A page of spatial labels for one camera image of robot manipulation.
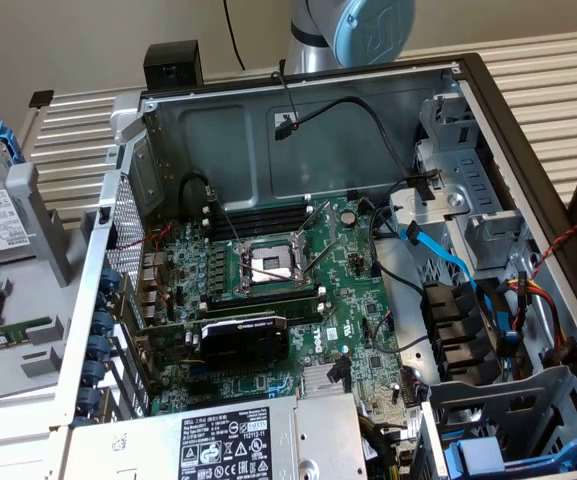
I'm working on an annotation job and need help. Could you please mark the blue data wire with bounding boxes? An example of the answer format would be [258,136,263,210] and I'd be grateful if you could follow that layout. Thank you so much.
[403,222,519,360]

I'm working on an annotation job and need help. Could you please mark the grey metal disk bay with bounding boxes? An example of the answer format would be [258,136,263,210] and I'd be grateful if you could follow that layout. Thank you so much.
[415,363,577,480]

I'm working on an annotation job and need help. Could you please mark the empty blue disk carrier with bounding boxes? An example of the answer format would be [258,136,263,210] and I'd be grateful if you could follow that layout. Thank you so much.
[442,422,577,476]

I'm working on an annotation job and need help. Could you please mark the CPU socket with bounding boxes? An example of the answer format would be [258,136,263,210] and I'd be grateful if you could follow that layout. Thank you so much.
[232,238,315,297]

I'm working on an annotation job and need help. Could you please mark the thin metal locking lever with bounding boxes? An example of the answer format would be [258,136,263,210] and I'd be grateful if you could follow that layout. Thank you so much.
[244,264,297,282]
[211,195,243,250]

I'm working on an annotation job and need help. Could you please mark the silver socket cover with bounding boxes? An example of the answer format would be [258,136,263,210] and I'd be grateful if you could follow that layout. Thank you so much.
[293,199,342,280]

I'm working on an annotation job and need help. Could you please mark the green motherboard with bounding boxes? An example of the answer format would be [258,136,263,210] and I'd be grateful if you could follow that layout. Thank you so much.
[135,193,439,444]

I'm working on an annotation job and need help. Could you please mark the black graphics card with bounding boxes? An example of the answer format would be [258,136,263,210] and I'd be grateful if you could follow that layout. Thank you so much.
[135,312,293,372]

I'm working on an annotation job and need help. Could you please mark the grey open PC case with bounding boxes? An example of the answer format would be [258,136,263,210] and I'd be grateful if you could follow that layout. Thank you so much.
[50,52,577,480]

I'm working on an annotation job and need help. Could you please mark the silver finned heat sink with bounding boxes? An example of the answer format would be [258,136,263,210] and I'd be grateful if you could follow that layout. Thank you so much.
[301,365,355,399]

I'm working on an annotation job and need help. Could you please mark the black plastic shroud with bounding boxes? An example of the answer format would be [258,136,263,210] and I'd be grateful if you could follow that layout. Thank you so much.
[419,280,502,387]

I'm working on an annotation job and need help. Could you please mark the grey metal drive cage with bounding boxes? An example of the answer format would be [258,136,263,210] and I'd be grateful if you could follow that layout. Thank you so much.
[411,92,527,274]

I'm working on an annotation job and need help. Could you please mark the grey power supply unit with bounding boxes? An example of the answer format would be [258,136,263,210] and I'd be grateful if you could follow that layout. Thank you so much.
[65,392,369,480]

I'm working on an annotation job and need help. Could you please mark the black box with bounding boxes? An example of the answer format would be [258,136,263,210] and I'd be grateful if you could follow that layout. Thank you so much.
[143,40,204,92]

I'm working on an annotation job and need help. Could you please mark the grey parts rack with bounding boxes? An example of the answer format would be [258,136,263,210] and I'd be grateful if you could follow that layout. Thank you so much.
[0,162,117,409]

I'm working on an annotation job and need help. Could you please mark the green RAM stick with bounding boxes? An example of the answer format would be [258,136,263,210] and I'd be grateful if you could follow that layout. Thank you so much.
[0,322,37,357]

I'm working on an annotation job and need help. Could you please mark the black wire with flat connector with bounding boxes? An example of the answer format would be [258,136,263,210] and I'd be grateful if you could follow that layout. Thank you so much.
[272,95,419,184]

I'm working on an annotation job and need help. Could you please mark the black looped wire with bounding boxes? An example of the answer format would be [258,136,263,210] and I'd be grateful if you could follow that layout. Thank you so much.
[178,171,220,204]

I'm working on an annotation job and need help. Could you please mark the black data wire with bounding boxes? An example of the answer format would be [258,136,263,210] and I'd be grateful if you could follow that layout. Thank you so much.
[371,204,427,300]

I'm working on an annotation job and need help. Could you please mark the thin black wire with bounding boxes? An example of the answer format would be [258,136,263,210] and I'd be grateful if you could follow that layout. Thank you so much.
[270,69,302,130]

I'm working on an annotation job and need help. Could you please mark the black flat wire clip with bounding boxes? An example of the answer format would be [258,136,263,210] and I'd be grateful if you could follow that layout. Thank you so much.
[406,168,442,202]

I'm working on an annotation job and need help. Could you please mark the thin grey wire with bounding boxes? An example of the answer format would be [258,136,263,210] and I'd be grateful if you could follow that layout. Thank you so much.
[370,312,432,354]

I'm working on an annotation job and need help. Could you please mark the thin black cable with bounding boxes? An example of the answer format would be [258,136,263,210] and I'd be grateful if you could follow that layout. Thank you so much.
[222,0,247,71]

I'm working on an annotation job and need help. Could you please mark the small black bracket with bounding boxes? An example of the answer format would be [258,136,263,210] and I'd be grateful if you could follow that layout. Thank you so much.
[27,89,55,109]

